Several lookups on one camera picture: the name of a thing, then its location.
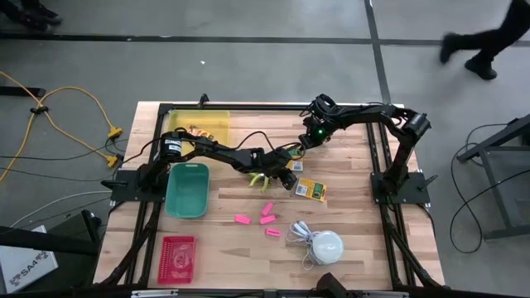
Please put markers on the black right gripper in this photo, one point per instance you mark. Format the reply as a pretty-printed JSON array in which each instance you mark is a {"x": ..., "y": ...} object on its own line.
[{"x": 312, "y": 140}]

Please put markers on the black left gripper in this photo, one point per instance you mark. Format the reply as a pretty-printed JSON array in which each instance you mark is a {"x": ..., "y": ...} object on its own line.
[{"x": 271, "y": 160}]

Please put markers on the pink eraser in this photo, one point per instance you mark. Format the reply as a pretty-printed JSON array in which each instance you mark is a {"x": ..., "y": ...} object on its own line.
[
  {"x": 242, "y": 219},
  {"x": 267, "y": 209},
  {"x": 268, "y": 219},
  {"x": 273, "y": 232}
]

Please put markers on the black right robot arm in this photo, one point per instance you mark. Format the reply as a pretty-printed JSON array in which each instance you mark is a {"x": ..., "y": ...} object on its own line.
[{"x": 372, "y": 116}]

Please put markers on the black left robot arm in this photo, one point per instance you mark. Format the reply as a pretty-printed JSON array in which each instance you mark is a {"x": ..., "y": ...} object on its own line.
[{"x": 215, "y": 151}]

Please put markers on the yellow translucent plastic bin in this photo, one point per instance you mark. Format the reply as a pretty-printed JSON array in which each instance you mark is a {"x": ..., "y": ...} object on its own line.
[{"x": 207, "y": 120}]

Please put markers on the teal plastic bin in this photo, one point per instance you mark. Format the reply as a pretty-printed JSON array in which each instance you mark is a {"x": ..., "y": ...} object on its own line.
[{"x": 186, "y": 190}]

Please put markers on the white round power hub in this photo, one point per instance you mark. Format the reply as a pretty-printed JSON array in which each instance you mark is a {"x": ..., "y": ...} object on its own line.
[{"x": 328, "y": 247}]

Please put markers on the red mesh plastic basket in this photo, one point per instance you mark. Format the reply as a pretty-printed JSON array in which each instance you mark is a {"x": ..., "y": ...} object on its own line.
[{"x": 176, "y": 260}]

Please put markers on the black metal cart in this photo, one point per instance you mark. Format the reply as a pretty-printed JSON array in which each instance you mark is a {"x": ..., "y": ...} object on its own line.
[{"x": 497, "y": 190}]

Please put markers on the person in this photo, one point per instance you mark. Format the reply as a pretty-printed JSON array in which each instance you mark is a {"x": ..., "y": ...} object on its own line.
[
  {"x": 33, "y": 18},
  {"x": 488, "y": 41}
]

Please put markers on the black equipment stand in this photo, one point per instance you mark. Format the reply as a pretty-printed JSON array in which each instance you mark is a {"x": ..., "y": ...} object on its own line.
[{"x": 41, "y": 242}]

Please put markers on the black floor bar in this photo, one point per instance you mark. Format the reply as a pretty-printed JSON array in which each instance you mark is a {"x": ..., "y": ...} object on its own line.
[{"x": 20, "y": 92}]

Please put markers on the white cardboard box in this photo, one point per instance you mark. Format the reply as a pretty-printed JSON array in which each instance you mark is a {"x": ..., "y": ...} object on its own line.
[{"x": 25, "y": 265}]

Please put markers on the black metal rig frame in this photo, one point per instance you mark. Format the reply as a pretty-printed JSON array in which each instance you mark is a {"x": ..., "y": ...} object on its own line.
[{"x": 248, "y": 107}]

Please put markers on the black table-level camera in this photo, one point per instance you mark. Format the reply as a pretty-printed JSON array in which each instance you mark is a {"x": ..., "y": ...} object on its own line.
[{"x": 331, "y": 287}]

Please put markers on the silver aluminium bracket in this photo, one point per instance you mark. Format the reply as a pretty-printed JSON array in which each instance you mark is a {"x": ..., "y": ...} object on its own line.
[
  {"x": 153, "y": 293},
  {"x": 385, "y": 294}
]

